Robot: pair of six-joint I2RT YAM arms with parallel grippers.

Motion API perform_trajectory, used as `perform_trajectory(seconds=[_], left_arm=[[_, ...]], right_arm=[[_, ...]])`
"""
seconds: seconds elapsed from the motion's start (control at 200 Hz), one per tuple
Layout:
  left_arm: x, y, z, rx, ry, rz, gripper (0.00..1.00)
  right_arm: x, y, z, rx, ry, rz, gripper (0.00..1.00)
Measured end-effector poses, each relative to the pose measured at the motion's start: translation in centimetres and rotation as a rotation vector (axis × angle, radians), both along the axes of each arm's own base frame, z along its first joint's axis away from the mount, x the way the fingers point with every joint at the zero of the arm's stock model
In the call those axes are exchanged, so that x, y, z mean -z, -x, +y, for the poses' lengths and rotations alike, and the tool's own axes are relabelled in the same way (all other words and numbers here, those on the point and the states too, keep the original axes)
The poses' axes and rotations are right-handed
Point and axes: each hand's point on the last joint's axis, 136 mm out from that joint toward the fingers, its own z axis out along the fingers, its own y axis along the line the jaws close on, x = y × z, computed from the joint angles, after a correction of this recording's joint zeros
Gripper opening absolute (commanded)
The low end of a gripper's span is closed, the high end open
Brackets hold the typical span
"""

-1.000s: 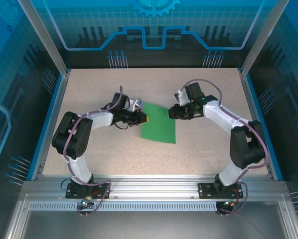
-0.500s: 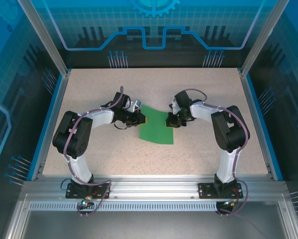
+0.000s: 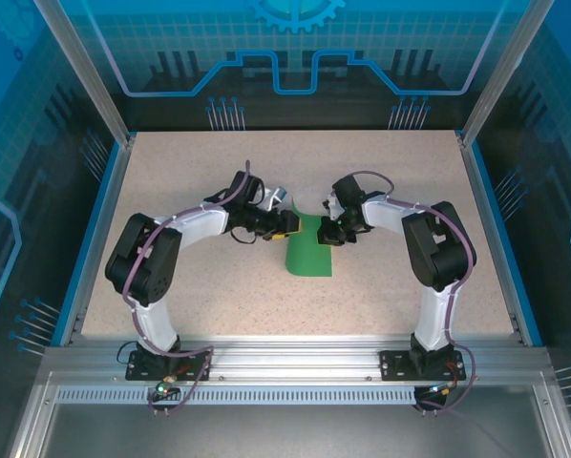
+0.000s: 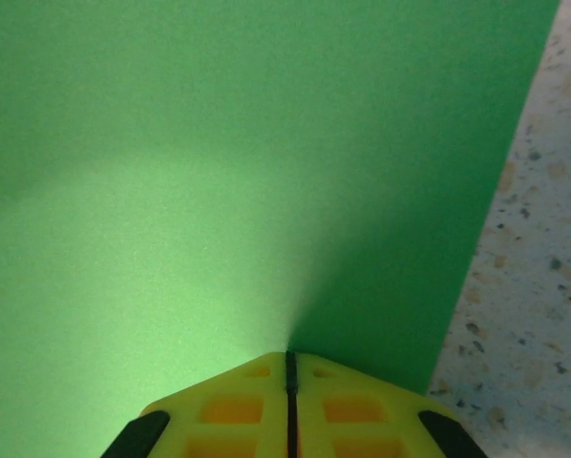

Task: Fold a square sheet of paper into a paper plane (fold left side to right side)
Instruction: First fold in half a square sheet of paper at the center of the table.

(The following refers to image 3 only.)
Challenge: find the green paper sheet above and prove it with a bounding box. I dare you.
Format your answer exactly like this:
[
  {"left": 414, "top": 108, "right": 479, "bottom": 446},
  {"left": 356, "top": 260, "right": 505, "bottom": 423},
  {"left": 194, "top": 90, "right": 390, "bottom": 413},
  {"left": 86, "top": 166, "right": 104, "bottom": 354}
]
[{"left": 284, "top": 198, "right": 334, "bottom": 279}]

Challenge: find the aluminium mounting rail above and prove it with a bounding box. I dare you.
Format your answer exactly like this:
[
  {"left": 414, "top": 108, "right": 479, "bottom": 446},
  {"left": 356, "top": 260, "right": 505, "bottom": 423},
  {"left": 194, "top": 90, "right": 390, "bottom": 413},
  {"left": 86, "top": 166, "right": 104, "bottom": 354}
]
[{"left": 40, "top": 333, "right": 557, "bottom": 386}]

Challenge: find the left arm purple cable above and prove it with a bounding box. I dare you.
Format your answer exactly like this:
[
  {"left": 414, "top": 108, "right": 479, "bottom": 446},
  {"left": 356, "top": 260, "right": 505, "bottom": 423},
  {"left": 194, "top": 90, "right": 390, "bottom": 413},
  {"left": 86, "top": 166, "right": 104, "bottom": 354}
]
[{"left": 121, "top": 159, "right": 215, "bottom": 416}]

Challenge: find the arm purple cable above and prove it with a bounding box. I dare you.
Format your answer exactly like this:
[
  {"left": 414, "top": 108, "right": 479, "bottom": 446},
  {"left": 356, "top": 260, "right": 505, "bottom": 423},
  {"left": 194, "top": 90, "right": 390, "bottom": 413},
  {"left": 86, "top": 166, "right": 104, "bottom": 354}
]
[
  {"left": 121, "top": 159, "right": 215, "bottom": 416},
  {"left": 351, "top": 169, "right": 478, "bottom": 417}
]

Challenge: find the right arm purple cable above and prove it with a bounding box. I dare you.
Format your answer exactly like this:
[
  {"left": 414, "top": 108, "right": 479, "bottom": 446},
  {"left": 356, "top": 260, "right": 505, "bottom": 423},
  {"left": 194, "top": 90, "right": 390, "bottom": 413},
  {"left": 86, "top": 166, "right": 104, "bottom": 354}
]
[{"left": 351, "top": 169, "right": 478, "bottom": 417}]

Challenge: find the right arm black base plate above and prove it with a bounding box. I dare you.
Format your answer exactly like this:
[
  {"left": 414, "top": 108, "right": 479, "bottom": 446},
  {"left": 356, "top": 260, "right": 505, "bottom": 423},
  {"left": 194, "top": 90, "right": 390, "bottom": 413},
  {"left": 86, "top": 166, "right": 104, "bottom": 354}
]
[{"left": 379, "top": 347, "right": 468, "bottom": 383}]

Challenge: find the slotted grey cable duct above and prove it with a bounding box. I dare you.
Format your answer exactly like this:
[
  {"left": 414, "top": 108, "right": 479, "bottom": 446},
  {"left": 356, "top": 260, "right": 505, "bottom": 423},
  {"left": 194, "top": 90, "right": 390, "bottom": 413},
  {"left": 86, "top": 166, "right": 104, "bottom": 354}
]
[{"left": 53, "top": 386, "right": 418, "bottom": 406}]

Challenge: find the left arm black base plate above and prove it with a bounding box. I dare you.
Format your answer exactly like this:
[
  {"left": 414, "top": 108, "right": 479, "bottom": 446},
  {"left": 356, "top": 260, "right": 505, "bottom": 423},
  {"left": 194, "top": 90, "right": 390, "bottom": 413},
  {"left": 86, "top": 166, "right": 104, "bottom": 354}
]
[{"left": 125, "top": 349, "right": 215, "bottom": 383}]

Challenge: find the aluminium frame post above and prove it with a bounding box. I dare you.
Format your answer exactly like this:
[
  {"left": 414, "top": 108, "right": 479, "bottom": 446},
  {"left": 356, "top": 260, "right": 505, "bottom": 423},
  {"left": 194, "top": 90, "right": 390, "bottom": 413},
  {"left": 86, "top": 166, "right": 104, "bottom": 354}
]
[
  {"left": 459, "top": 0, "right": 557, "bottom": 147},
  {"left": 31, "top": 0, "right": 137, "bottom": 147}
]

